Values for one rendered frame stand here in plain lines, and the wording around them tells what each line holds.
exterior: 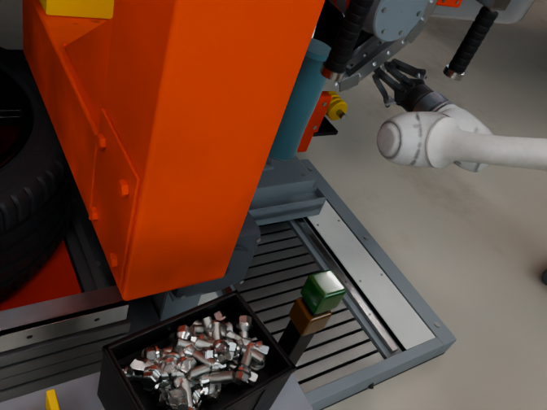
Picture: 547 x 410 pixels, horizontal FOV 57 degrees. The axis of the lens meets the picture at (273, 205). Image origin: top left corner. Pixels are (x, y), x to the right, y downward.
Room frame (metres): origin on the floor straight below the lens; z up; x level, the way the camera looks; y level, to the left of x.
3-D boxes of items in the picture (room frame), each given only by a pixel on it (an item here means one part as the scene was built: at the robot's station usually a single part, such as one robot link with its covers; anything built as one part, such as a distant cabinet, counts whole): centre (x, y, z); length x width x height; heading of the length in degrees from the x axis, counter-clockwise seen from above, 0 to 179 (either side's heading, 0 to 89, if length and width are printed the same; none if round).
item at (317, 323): (0.46, -0.10, 0.59); 0.04 x 0.04 x 0.04; 44
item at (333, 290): (0.46, -0.10, 0.64); 0.04 x 0.04 x 0.04; 44
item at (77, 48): (0.77, 0.38, 0.69); 0.52 x 0.17 x 0.35; 44
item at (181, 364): (0.36, 0.01, 0.51); 0.20 x 0.14 x 0.13; 143
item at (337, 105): (1.31, 0.02, 0.51); 0.29 x 0.06 x 0.06; 44
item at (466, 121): (1.06, -0.33, 0.64); 0.16 x 0.13 x 0.11; 44
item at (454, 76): (1.10, -0.25, 0.83); 0.04 x 0.04 x 0.16
